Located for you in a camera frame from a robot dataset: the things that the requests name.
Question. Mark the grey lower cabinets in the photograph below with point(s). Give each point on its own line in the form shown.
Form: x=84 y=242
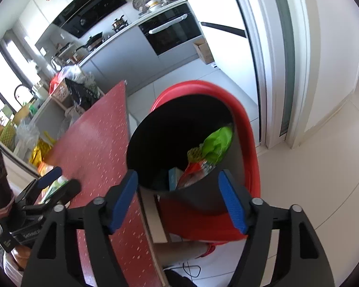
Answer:
x=128 y=57

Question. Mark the blue plastic bag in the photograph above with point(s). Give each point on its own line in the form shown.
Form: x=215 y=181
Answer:
x=176 y=179

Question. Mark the green hand cream tube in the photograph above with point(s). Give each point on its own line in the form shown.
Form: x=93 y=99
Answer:
x=47 y=192

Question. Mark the person's left hand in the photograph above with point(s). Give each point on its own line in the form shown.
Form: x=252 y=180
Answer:
x=16 y=260

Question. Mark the black wok on stove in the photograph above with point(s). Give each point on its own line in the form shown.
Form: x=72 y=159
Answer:
x=92 y=42

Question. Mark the gold foil bag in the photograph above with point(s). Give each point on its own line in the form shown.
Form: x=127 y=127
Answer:
x=39 y=152

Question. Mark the yellow foam fruit net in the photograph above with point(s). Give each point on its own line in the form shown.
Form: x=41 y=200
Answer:
x=195 y=155

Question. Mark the green white plastic bag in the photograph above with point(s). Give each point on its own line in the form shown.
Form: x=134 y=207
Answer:
x=215 y=146

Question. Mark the pink red plastic bag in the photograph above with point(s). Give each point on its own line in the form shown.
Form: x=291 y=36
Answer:
x=194 y=173

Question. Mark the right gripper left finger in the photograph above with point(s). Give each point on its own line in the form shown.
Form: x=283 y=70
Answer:
x=55 y=258

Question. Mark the white upper cabinets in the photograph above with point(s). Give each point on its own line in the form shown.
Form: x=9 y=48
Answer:
x=38 y=15

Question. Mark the black sink faucet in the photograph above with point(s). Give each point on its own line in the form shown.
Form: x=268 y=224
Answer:
x=23 y=94

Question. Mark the black plastic bag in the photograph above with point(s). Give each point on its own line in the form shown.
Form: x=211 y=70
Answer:
x=82 y=96

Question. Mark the yellow orange snack wrapper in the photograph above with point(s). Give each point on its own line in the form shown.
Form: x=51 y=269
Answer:
x=44 y=168

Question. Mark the wooden perforated crate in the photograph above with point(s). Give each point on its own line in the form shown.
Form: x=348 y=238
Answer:
x=61 y=92

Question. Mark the black range hood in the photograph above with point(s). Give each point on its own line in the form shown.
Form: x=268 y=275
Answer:
x=81 y=15

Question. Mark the black trash bin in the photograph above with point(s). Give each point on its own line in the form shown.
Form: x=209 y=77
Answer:
x=164 y=137

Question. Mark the cardboard box on floor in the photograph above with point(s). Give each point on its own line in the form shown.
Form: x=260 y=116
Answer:
x=203 y=51

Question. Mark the yellow basin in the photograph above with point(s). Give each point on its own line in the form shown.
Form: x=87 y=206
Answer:
x=24 y=114

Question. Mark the white refrigerator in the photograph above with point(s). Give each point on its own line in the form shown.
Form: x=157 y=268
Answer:
x=223 y=26

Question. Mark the steel pot on stove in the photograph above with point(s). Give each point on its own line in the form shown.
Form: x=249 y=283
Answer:
x=119 y=24

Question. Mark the green plastic basket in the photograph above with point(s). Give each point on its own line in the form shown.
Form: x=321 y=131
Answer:
x=8 y=135

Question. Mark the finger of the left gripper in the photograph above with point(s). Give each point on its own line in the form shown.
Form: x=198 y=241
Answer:
x=61 y=196
x=43 y=182

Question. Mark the red plastic stool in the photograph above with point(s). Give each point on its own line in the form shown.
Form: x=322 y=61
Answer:
x=191 y=224

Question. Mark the clear plastic bag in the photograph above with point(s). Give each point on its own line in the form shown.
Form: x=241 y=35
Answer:
x=27 y=137

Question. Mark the black built-in oven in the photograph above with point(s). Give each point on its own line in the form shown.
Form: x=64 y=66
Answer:
x=170 y=28

